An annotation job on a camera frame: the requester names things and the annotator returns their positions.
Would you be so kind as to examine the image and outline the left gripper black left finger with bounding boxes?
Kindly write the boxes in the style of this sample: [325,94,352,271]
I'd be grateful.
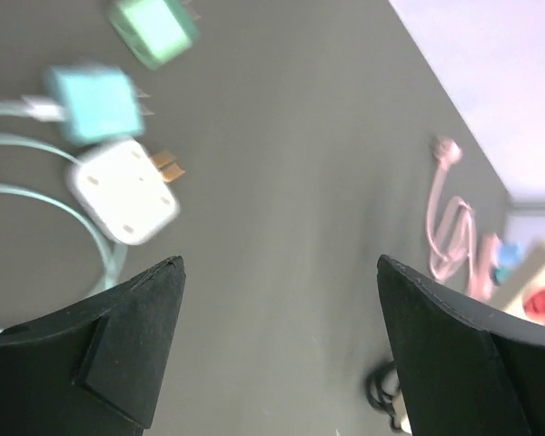
[0,256,185,435]

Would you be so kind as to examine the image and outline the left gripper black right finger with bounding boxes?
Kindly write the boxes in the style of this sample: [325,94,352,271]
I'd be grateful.
[377,255,545,436]

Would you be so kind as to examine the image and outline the beige power strip red sockets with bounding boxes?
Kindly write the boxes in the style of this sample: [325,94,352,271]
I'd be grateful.
[488,240,545,326]

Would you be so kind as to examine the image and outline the light blue charger plug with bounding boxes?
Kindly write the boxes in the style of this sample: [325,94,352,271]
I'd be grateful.
[498,243,522,267]

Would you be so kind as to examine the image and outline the white square charger plug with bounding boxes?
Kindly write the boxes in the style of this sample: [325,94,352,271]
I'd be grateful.
[67,137,185,246]

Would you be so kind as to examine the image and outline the teal charger plug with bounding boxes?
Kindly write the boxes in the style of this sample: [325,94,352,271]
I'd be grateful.
[45,66,144,146]

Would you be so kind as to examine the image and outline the green charger plug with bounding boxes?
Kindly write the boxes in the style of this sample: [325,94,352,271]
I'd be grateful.
[108,0,199,70]

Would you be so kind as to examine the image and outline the pink power strip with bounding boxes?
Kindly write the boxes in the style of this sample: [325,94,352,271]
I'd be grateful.
[467,233,501,302]

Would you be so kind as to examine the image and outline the teal dual usb charger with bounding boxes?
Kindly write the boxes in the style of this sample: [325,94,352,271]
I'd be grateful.
[492,266,513,286]

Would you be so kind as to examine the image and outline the black power strip cord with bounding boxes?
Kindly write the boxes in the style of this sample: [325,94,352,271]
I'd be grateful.
[365,361,412,432]

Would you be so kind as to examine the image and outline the mint green charging cable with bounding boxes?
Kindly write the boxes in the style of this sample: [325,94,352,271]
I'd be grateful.
[0,94,129,337]

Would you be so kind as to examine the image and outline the pink power strip cord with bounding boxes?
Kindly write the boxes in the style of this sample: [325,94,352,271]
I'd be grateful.
[426,134,496,301]

